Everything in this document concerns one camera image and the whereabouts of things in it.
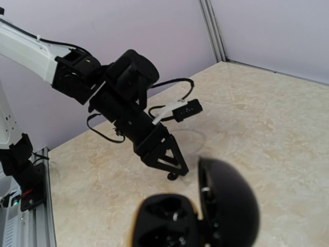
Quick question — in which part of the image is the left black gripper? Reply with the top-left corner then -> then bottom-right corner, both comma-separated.
133,123 -> 189,177

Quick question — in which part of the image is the black earbud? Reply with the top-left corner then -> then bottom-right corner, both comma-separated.
167,173 -> 179,181

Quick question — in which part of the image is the black earbud charging case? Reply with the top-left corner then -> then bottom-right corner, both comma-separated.
127,156 -> 260,246

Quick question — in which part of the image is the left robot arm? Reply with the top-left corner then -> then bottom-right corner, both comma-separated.
1,18 -> 189,180

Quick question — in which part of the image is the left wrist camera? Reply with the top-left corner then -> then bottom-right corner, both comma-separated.
149,99 -> 203,125

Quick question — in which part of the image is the left aluminium frame post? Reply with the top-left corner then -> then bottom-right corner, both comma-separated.
198,0 -> 227,62

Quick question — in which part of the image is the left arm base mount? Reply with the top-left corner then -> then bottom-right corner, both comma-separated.
10,133 -> 46,212

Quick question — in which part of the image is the front aluminium rail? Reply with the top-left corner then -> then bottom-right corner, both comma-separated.
0,146 -> 57,247

